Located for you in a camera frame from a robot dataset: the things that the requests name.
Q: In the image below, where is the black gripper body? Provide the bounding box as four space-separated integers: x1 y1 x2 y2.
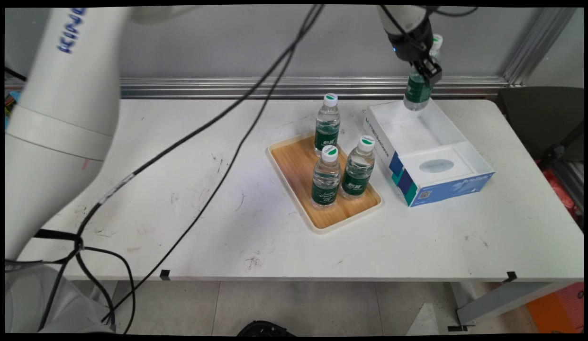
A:
392 21 435 63

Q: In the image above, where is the water bottle green label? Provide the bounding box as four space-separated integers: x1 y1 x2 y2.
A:
311 145 342 210
403 34 443 112
314 93 341 158
340 135 376 201

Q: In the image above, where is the white blue cardboard box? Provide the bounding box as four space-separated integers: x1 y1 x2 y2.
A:
363 99 496 208

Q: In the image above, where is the black chair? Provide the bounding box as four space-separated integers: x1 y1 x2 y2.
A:
498 86 584 162

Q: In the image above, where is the wooden tray cream rim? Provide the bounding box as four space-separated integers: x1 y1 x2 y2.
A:
267 130 384 234

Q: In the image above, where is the red bag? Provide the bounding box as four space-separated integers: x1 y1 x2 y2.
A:
535 161 583 223

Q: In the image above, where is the grey table leg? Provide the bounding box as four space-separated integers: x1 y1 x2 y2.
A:
448 282 583 331

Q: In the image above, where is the orange floor object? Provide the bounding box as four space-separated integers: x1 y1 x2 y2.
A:
526 283 584 333

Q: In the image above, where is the black round floor object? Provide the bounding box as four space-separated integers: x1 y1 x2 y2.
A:
237 321 297 337

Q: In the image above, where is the aluminium frame post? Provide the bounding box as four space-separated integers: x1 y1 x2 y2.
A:
502 7 579 86

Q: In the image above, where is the aluminium frame rail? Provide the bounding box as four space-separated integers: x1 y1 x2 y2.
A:
5 76 510 100

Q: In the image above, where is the thin black cable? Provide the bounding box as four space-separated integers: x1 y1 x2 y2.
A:
102 6 323 325

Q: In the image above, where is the black cable with white tape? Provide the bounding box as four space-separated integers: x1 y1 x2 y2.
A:
38 6 326 331

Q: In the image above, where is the looped black cable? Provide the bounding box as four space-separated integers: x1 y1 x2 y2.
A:
5 230 136 334

